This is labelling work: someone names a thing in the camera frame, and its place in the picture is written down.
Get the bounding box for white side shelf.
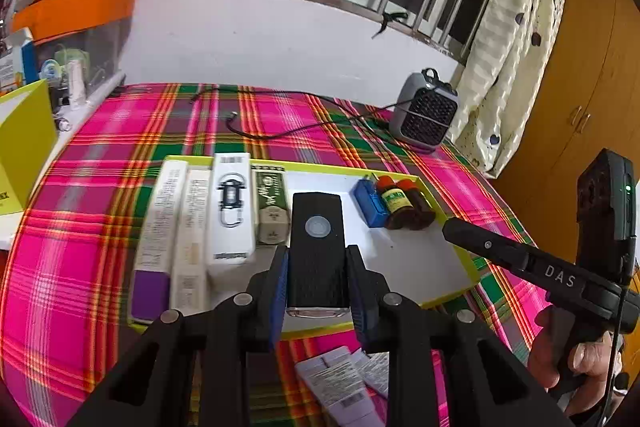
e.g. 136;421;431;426
0;72;126;253

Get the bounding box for brown bottle yellow label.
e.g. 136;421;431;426
375;174;417;230
397;179;437;230

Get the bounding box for person's right hand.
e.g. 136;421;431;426
527;307;626;400

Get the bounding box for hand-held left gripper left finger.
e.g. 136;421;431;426
67;246;290;427

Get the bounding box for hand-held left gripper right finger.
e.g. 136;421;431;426
346;245;573;427

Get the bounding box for yellow-green deep box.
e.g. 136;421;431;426
0;79;59;215

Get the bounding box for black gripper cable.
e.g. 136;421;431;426
602;284;628;427

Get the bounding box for black power cable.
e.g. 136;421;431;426
190;86;401;140

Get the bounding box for grey desk heater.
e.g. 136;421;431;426
389;68;459;154

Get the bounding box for blue charger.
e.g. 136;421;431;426
353;177;390;229

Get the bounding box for long cream box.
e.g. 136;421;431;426
169;168;212;314

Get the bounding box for wooden wardrobe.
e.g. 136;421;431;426
492;0;640;258

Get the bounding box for clear bin orange lid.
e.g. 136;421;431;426
10;0;140;108

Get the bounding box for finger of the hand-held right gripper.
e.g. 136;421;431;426
442;217;532;276

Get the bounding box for plaid tablecloth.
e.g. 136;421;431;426
0;82;556;427

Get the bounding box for lavender cosmetic tube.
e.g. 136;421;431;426
294;346;386;427
350;349;391;400

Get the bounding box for green patterned box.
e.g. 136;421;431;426
251;164;292;249

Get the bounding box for cream dotted curtain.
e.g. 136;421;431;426
450;0;571;180

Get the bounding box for white blue carton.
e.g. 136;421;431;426
0;29;38;92

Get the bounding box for white carabiner picture box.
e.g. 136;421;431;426
206;152;258;280

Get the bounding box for long white purple box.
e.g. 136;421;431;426
130;159;190;325

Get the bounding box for black power bank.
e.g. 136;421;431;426
285;192;352;320

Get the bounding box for yellow-green shallow tray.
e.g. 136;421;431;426
131;154;477;340

